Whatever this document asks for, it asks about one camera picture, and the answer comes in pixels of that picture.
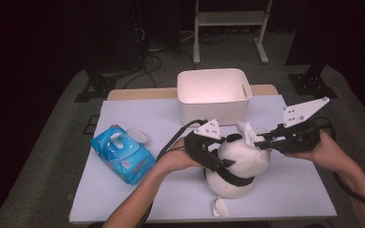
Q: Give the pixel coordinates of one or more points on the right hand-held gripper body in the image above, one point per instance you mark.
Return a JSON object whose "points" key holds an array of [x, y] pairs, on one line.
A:
{"points": [[297, 139]]}

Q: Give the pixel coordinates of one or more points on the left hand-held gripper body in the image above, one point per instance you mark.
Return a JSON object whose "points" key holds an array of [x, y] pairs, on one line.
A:
{"points": [[199, 148]]}

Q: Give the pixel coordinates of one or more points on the white wet wipe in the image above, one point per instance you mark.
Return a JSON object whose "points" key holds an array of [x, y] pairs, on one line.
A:
{"points": [[248, 133]]}

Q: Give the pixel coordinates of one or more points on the panda plush toy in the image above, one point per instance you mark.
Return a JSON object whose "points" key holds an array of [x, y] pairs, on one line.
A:
{"points": [[244, 158]]}

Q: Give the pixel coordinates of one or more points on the white storage bin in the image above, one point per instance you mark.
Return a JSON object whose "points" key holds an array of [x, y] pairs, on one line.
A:
{"points": [[212, 104]]}

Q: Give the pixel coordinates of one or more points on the blue wet wipes pack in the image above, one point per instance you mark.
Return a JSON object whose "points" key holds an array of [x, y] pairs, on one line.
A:
{"points": [[120, 155]]}

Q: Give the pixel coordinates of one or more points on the person's left hand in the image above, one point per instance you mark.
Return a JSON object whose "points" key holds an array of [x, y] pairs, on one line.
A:
{"points": [[176, 158]]}

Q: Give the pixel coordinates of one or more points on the person's right hand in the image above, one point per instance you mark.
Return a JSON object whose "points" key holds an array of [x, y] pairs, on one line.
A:
{"points": [[329, 153]]}

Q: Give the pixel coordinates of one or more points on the white metal stand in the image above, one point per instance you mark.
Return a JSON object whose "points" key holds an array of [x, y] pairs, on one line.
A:
{"points": [[228, 18]]}

